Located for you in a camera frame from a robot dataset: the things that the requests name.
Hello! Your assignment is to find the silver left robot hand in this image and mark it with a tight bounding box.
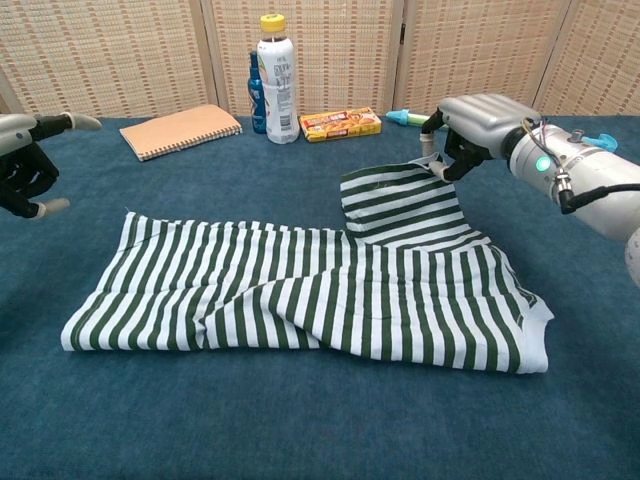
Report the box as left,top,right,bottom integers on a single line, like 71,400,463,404
0,112,103,220

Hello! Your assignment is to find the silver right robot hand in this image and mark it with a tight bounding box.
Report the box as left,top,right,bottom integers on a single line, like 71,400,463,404
418,93,544,182

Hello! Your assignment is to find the green white striped T-shirt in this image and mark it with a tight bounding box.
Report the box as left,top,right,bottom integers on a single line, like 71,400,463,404
59,154,556,376

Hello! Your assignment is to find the woven folding screen panel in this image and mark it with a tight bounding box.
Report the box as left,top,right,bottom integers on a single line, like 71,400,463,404
397,0,576,117
202,0,409,117
0,67,25,119
0,0,221,120
532,0,640,117

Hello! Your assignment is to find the green blue water gun toy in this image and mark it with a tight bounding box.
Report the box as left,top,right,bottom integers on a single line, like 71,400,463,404
385,108,619,152

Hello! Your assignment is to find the yellow curry box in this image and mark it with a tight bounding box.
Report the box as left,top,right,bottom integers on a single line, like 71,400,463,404
298,107,383,144

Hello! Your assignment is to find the tan spiral notebook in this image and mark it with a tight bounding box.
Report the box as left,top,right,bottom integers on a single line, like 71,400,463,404
118,103,244,163

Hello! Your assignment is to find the white bottle yellow cap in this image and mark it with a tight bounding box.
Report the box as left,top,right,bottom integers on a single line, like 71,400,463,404
256,13,301,145

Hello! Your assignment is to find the small blue bottle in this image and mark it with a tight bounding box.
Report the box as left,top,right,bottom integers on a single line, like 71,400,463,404
246,50,269,135

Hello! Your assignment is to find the blue felt table cover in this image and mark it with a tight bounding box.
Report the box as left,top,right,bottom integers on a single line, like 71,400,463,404
0,114,640,480

